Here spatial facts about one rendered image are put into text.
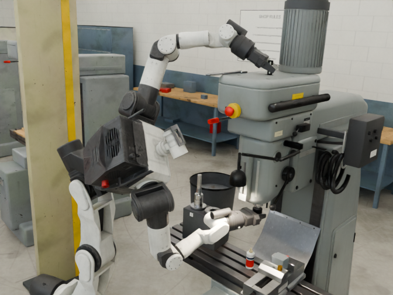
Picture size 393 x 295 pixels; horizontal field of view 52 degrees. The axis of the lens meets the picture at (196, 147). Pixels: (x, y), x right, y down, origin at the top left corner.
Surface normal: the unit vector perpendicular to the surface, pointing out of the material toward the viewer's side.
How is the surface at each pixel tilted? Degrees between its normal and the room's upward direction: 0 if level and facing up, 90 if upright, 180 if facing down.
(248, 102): 90
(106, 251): 80
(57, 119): 90
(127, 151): 58
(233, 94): 90
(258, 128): 90
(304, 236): 63
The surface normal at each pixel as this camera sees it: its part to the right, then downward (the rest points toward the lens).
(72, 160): -0.44, 0.24
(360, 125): -0.69, 0.18
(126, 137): 0.81, -0.36
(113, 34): 0.72, 0.22
